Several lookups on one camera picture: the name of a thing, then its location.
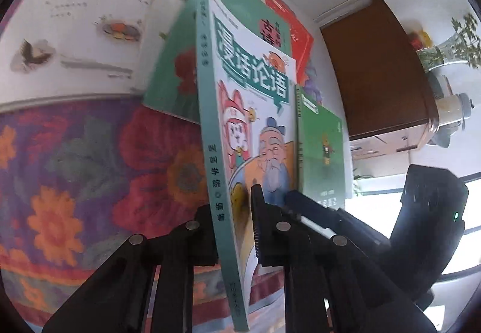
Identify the teal girl-cover book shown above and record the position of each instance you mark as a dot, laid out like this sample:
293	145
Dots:
173	85

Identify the white eagle-picture booklet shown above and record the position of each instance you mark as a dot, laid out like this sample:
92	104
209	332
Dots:
45	24

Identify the yellow red ornament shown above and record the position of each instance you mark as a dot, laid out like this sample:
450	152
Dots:
422	40

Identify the floral blanket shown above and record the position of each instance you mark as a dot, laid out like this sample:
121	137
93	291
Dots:
94	167

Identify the teal cartoon book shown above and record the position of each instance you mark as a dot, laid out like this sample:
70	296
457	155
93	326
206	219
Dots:
240	111

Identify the dark green paperback book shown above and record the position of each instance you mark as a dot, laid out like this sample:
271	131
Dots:
323	160

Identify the glass vase with green plant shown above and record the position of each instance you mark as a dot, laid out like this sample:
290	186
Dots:
447	51

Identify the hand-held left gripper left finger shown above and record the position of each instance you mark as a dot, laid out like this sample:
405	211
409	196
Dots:
203	242

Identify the red book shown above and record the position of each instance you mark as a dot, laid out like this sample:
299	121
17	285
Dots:
300	47

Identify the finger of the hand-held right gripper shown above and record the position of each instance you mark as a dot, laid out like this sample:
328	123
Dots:
319	210

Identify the brown wooden cabinet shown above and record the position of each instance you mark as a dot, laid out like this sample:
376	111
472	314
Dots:
375	73

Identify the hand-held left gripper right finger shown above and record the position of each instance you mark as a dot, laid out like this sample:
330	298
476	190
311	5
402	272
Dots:
257	227

